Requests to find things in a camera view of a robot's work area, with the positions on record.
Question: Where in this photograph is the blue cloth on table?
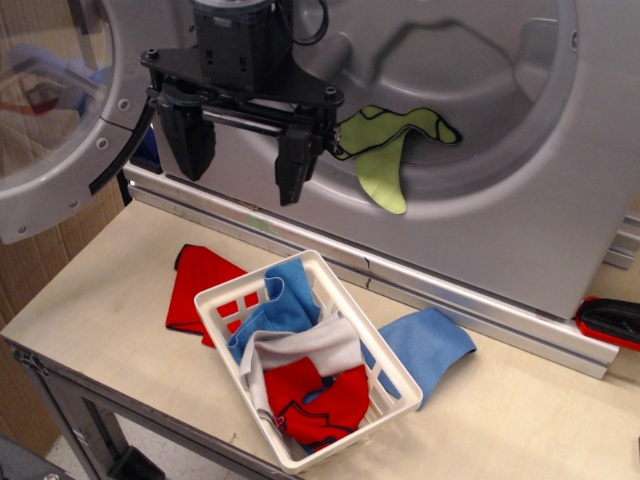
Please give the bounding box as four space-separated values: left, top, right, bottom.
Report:
379 307 476 411

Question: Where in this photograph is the black cable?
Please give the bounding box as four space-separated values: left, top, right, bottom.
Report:
277 0 331 47

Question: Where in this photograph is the grey cloth in basket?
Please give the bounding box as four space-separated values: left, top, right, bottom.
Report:
239 313 364 420

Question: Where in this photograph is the green cloth with black outline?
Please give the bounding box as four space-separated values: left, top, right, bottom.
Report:
332 105 462 215

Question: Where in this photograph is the round transparent washer door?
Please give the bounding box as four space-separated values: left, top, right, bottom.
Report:
1 1 136 245

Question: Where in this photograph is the grey toy washing machine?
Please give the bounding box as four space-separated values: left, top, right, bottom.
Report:
137 1 639 318

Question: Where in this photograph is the brown cardboard box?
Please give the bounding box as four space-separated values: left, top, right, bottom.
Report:
0 0 126 459

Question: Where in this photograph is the red cloth in basket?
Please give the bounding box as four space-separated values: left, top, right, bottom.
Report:
265 357 369 453

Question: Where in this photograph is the blue cloth in basket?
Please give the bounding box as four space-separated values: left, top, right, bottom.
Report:
227 259 321 364

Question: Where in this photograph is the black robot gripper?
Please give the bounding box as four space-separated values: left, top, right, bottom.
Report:
140 1 344 206

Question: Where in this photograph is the red and black tool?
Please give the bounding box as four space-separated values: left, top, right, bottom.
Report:
575 297 639 351

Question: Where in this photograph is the white plastic laundry basket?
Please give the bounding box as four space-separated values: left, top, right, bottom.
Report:
194 251 423 474

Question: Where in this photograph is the aluminium extrusion rail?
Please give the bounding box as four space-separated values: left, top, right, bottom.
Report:
124 164 620 379

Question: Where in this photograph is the red cloth on table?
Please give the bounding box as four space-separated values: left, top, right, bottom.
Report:
165 243 260 348

